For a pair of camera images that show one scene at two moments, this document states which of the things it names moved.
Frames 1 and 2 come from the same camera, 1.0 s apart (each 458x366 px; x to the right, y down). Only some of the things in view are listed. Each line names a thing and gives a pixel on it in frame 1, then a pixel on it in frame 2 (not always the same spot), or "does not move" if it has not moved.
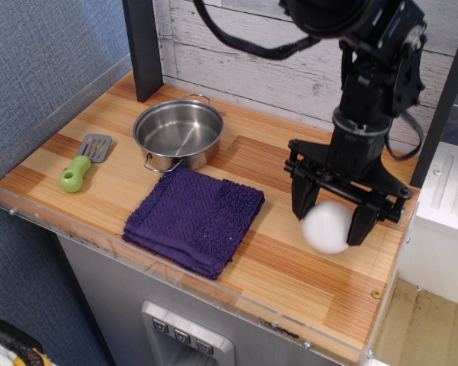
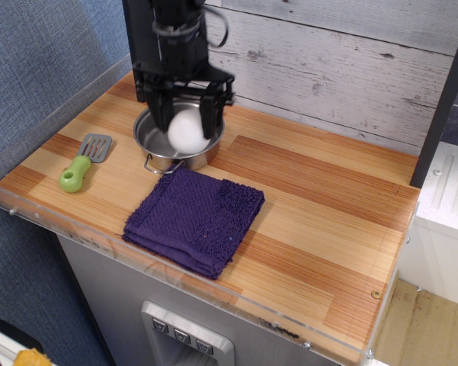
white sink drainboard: (446, 194) does not move
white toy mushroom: (326, 226) → (186, 131)
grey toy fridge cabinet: (146, 317) does not move
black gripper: (351, 165) → (182, 65)
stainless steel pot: (186, 131) does not move
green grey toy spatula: (93, 148) does not move
